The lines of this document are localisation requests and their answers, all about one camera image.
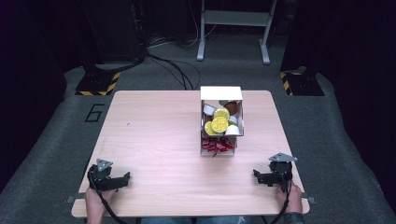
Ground hand-held gripper black cable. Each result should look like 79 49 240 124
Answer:
269 167 294 224
87 170 129 224

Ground black base with hazard tape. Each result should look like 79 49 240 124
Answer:
278 65 325 97
75 64 121 97

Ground right hand-held gripper black cable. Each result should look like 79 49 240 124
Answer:
269 167 294 224

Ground left hand-held gripper black cable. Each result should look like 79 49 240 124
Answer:
87 170 129 224

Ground person's right hand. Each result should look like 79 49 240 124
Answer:
275 180 304 215

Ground brown capsule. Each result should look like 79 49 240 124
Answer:
223 101 240 117

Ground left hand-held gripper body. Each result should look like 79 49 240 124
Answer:
87 158 121 192

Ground grey table bracket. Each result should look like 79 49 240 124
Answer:
300 191 317 205
65 192 88 204

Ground yellow lidded capsule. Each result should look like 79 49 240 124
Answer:
204 120 218 136
213 106 231 121
210 116 230 134

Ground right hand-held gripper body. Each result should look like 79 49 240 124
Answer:
266 152 299 193

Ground person's left hand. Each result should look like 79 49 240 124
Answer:
85 186 119 217

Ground black floor cables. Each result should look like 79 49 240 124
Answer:
145 36 203 91

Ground white compartment box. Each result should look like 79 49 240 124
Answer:
199 85 246 157

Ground white metal stand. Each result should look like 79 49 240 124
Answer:
196 0 278 65

